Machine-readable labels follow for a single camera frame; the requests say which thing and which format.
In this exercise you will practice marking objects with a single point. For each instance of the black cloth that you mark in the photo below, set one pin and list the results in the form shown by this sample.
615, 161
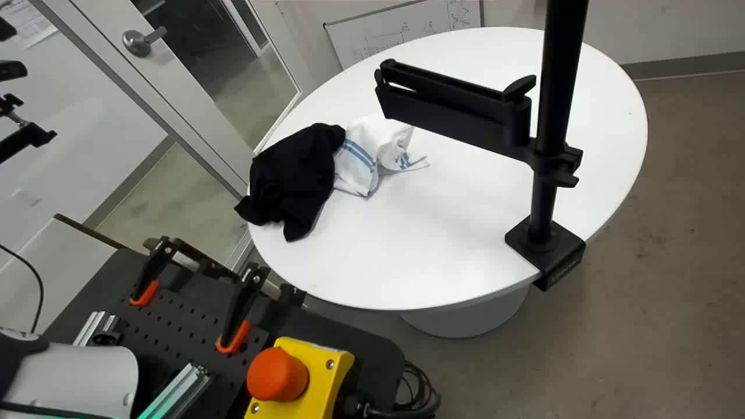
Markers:
292, 177

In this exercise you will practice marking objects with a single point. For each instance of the black clamp-on pole arm stand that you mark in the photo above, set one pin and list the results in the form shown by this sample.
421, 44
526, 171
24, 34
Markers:
555, 118

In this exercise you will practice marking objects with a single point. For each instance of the white blue striped cloth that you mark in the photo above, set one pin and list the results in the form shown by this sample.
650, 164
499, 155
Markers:
361, 166

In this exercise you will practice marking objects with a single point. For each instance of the yellow emergency stop red button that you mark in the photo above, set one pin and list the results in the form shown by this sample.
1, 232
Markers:
329, 379

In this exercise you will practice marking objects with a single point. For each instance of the metal framed scribbled whiteboard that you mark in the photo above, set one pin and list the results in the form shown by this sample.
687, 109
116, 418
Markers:
405, 30

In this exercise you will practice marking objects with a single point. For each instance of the black perforated board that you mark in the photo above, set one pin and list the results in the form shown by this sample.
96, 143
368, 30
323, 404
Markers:
188, 317

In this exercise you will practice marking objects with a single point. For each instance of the silver aluminium extrusion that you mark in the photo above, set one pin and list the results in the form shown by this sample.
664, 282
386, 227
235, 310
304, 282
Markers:
176, 391
93, 327

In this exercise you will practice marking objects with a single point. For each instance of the white paper sheet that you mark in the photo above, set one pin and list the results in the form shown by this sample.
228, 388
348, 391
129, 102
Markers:
27, 24

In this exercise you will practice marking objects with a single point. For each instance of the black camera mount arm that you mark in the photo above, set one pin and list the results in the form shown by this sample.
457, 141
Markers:
27, 141

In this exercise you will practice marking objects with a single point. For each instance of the small black bracket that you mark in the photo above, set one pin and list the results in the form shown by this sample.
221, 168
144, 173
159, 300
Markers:
10, 71

